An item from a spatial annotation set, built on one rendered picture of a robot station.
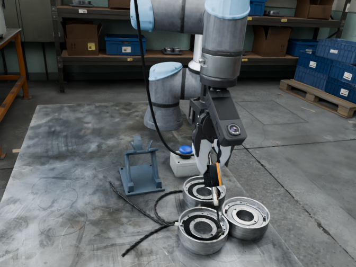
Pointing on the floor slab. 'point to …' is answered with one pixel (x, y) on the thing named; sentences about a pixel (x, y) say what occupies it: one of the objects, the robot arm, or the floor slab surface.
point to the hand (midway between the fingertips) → (211, 169)
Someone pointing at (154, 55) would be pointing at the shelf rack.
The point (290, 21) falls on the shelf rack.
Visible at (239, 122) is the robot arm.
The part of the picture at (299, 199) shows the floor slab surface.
